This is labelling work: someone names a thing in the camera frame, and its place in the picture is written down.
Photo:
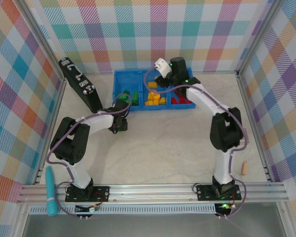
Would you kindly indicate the aluminium frame post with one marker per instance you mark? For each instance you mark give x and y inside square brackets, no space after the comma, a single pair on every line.
[40,34]
[259,37]

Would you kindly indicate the small green lego brick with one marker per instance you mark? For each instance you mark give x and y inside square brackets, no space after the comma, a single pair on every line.
[126,93]

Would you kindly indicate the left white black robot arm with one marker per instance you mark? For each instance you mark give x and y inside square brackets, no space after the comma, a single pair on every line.
[69,143]

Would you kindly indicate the small red lego brick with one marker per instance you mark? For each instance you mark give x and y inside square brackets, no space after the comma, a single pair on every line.
[179,93]

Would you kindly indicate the black briefcase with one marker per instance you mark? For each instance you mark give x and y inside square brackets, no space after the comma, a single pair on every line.
[88,98]

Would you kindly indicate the right black mount plate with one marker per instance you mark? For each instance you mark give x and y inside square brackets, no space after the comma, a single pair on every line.
[204,192]

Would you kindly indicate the blue three-compartment bin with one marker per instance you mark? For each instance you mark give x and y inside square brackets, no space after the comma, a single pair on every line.
[128,79]

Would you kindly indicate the small controller board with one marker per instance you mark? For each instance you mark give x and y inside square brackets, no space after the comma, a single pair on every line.
[223,206]
[92,209]

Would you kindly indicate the aluminium side rail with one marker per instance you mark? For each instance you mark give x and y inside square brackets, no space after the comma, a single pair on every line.
[253,123]
[57,106]

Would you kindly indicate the small yellow lego brick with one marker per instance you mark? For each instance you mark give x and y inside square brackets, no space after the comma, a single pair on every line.
[151,94]

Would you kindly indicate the teal cylinder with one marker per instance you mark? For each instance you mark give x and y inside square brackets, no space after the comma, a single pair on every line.
[51,192]

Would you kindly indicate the long green lego brick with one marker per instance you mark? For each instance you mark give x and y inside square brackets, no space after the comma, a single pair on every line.
[136,95]
[136,102]

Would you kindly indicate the black mount plate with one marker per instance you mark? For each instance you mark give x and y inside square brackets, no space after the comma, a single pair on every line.
[204,192]
[101,193]

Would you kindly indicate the left black mount plate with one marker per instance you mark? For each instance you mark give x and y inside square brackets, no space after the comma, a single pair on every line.
[101,193]

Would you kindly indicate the wooden peg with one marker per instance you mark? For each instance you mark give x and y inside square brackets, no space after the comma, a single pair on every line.
[244,168]

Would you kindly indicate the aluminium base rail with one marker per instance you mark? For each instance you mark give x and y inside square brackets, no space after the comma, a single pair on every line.
[150,192]

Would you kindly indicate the yellow wedge lego brick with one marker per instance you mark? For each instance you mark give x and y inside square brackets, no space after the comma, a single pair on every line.
[162,100]

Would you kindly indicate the long red lego brick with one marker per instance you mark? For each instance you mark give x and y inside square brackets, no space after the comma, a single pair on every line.
[185,100]
[175,100]

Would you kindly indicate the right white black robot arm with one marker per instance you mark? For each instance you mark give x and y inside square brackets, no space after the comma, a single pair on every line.
[224,130]

